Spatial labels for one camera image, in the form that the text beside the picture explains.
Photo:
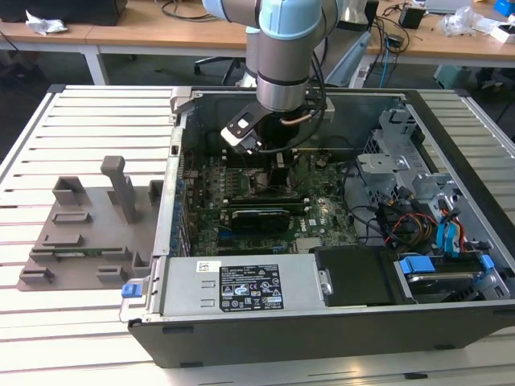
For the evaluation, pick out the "black open PC case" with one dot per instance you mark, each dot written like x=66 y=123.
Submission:
x=281 y=337

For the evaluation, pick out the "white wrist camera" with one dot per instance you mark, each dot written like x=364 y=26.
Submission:
x=241 y=133

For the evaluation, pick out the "green motherboard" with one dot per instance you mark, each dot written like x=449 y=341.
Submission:
x=338 y=233

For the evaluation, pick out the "white cardboard box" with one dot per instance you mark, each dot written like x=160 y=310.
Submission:
x=503 y=34

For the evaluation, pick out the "crumpled white paper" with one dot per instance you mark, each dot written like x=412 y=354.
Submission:
x=44 y=24

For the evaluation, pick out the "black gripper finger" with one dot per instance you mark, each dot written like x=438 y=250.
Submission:
x=279 y=181

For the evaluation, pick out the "blue case release latch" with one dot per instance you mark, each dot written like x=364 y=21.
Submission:
x=130 y=291

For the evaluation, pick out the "hard disk in blue carrier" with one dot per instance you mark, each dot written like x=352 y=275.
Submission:
x=418 y=265

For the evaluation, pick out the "clear plastic bag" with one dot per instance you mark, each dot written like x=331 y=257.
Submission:
x=458 y=20

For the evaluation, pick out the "black equipment case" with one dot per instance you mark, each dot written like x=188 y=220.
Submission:
x=60 y=10

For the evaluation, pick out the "CPU socket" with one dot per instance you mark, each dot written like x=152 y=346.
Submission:
x=257 y=185

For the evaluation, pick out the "blue expansion slot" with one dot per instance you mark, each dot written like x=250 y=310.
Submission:
x=225 y=234

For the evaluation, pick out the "silver chipset heatsink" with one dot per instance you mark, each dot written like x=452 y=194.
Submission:
x=309 y=245

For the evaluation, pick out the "black power adapter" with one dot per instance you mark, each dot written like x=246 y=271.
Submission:
x=396 y=40

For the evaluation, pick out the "black office chair base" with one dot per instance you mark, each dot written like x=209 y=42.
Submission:
x=213 y=60

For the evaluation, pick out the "silver coin battery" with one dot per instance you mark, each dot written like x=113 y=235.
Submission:
x=321 y=162

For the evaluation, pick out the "pale green storage box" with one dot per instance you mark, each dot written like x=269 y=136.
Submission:
x=454 y=76

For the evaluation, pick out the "wooden top desk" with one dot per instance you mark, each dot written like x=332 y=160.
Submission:
x=161 y=34

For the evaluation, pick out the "silver metal disk bay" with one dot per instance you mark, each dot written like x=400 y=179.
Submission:
x=378 y=167

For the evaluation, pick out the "black RAM slot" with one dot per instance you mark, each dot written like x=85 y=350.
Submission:
x=253 y=163
x=232 y=156
x=261 y=200
x=253 y=159
x=261 y=203
x=297 y=207
x=261 y=197
x=231 y=152

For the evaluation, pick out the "black desktop box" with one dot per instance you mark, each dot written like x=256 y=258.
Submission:
x=373 y=16

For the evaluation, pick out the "green RAM stick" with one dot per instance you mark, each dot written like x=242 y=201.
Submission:
x=80 y=253

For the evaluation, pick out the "black plastic shroud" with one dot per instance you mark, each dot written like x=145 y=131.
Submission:
x=354 y=277

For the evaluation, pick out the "black graphics card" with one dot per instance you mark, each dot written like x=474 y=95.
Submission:
x=261 y=220

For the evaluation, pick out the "small black box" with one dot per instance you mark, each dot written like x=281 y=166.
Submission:
x=411 y=18

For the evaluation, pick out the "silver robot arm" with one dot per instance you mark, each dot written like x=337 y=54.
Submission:
x=281 y=80

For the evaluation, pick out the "grey laptop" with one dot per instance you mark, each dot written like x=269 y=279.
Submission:
x=446 y=5

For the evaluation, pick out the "small blue box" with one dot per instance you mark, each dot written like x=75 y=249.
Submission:
x=501 y=6

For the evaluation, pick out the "grey power supply unit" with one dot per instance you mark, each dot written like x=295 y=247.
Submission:
x=185 y=289

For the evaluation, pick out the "grey parts rack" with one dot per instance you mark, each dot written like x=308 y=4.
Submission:
x=104 y=233

